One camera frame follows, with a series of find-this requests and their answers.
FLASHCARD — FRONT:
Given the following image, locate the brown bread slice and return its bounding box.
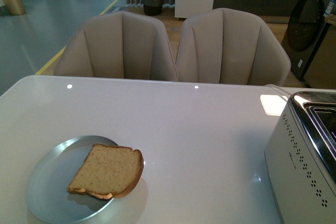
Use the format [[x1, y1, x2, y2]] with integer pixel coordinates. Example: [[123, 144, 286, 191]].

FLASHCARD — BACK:
[[67, 144, 144, 199]]

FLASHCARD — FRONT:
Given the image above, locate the light blue round plate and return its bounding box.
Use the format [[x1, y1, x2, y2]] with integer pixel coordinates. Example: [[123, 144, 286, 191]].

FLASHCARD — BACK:
[[26, 135, 116, 223]]

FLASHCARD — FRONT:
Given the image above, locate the beige chair on left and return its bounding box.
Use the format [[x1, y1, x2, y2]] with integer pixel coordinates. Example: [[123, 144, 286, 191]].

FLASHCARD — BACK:
[[54, 11, 178, 81]]

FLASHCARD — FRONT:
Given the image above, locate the beige chair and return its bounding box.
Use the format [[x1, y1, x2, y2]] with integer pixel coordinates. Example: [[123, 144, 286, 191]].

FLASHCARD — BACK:
[[176, 8, 291, 86], [54, 11, 178, 81]]

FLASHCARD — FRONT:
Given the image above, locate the beige chair on right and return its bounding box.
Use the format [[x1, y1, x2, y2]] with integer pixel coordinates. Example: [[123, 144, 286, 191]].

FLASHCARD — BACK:
[[176, 8, 291, 86]]

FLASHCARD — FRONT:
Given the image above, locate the white chrome toaster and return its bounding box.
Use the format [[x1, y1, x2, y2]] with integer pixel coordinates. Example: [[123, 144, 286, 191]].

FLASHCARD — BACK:
[[264, 91, 335, 223]]

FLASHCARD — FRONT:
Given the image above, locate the dark washing machine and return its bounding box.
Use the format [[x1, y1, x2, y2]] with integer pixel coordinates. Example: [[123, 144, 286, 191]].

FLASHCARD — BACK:
[[281, 0, 335, 89]]

